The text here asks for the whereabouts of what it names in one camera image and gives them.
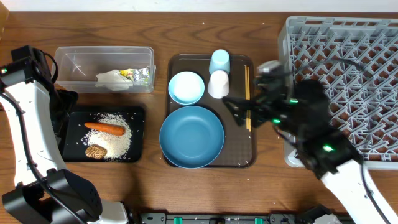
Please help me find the aluminium foil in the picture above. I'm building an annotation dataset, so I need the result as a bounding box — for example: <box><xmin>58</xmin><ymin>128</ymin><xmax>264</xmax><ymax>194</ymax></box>
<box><xmin>133</xmin><ymin>67</ymin><xmax>150</xmax><ymax>82</ymax></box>

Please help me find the brown serving tray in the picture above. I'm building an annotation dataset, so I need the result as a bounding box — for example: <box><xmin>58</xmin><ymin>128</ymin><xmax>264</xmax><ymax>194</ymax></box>
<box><xmin>167</xmin><ymin>54</ymin><xmax>257</xmax><ymax>169</ymax></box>

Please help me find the black plastic tray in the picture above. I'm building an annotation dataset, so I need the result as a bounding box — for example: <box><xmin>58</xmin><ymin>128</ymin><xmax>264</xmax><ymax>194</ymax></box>
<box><xmin>60</xmin><ymin>106</ymin><xmax>145</xmax><ymax>162</ymax></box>

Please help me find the pink cup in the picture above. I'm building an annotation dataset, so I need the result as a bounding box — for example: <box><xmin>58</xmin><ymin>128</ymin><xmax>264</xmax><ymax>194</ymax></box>
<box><xmin>208</xmin><ymin>70</ymin><xmax>229</xmax><ymax>99</ymax></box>

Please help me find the brown mushroom food scrap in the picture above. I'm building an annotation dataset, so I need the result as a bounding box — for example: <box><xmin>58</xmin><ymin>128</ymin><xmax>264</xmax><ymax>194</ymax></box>
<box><xmin>85</xmin><ymin>144</ymin><xmax>107</xmax><ymax>159</ymax></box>

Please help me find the orange carrot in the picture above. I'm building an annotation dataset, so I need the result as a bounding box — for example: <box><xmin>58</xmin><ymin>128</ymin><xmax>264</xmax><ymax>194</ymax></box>
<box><xmin>84</xmin><ymin>123</ymin><xmax>125</xmax><ymax>136</ymax></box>

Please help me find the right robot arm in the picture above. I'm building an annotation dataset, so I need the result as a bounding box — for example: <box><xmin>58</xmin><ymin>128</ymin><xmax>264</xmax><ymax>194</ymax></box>
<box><xmin>222</xmin><ymin>75</ymin><xmax>397</xmax><ymax>223</ymax></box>

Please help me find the dark blue plate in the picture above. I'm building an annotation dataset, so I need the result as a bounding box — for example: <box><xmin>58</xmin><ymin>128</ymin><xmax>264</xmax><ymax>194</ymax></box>
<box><xmin>159</xmin><ymin>106</ymin><xmax>225</xmax><ymax>169</ymax></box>

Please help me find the white tissue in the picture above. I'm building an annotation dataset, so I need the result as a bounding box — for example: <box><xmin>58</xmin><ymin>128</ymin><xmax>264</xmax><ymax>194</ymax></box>
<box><xmin>95</xmin><ymin>70</ymin><xmax>132</xmax><ymax>91</ymax></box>

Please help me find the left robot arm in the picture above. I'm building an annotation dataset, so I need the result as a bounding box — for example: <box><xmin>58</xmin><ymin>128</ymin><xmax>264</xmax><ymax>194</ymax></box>
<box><xmin>1</xmin><ymin>45</ymin><xmax>134</xmax><ymax>223</ymax></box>

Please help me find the pile of white rice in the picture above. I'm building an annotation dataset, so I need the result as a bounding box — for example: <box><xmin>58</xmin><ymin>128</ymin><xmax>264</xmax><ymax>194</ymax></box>
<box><xmin>81</xmin><ymin>113</ymin><xmax>133</xmax><ymax>162</ymax></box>

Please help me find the light blue bowl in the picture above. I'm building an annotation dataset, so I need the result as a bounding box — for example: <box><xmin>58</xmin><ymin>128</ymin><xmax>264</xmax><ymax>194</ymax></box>
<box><xmin>168</xmin><ymin>71</ymin><xmax>205</xmax><ymax>106</ymax></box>

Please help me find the grey dishwasher rack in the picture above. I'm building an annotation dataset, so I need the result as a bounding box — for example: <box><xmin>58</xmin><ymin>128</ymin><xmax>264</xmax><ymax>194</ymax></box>
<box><xmin>278</xmin><ymin>16</ymin><xmax>397</xmax><ymax>170</ymax></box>

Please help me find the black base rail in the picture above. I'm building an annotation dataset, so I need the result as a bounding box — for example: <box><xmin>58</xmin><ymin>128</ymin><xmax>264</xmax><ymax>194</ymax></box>
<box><xmin>139</xmin><ymin>213</ymin><xmax>354</xmax><ymax>224</ymax></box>

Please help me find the light blue cup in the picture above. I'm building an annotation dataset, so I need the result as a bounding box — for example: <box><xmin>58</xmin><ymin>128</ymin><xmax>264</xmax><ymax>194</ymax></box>
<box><xmin>209</xmin><ymin>49</ymin><xmax>230</xmax><ymax>74</ymax></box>

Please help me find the clear plastic container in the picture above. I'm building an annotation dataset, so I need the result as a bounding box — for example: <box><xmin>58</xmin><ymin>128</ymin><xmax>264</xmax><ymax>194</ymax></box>
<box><xmin>52</xmin><ymin>46</ymin><xmax>155</xmax><ymax>94</ymax></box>

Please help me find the green pandan cake wrapper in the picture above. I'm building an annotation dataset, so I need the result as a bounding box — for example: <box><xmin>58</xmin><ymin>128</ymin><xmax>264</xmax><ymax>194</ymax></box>
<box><xmin>119</xmin><ymin>69</ymin><xmax>134</xmax><ymax>81</ymax></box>

